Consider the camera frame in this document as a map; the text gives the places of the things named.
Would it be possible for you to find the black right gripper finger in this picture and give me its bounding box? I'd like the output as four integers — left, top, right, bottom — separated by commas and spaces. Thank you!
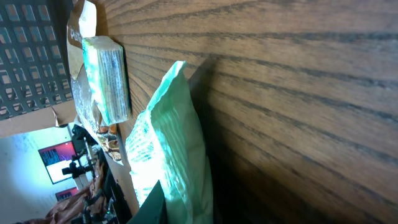
126, 181, 168, 224

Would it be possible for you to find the teal white box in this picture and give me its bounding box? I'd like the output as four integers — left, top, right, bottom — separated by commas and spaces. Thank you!
125, 61, 213, 223

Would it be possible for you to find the teal tissue packet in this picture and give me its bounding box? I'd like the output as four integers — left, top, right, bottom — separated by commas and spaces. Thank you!
82, 36, 130, 126

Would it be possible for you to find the white packet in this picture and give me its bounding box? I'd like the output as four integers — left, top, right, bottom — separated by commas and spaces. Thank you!
67, 0, 123, 165

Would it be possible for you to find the person in brown clothing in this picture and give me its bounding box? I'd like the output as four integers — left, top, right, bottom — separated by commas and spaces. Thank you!
22, 162, 105, 224

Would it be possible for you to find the computer monitor in background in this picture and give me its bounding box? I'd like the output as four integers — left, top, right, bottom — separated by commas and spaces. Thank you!
38, 141, 79, 184

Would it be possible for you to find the grey plastic mesh basket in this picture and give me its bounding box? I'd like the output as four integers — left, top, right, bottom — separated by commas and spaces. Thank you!
1, 0, 73, 120

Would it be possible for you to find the black camera tripod rig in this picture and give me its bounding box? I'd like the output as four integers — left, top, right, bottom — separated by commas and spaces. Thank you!
62, 124, 98, 190

